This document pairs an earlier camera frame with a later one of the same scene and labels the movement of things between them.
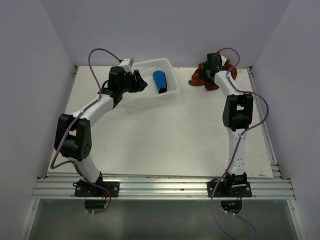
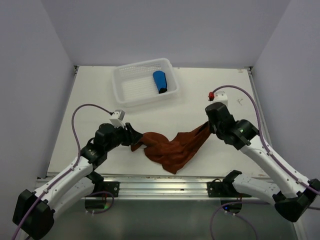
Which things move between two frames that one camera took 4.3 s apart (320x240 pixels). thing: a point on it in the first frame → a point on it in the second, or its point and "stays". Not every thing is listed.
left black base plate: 82,189 stays
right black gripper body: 203,74 → 213,129
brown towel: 196,80 → 173,154
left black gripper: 139,84 → 130,134
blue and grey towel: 160,80 stays
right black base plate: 221,192 stays
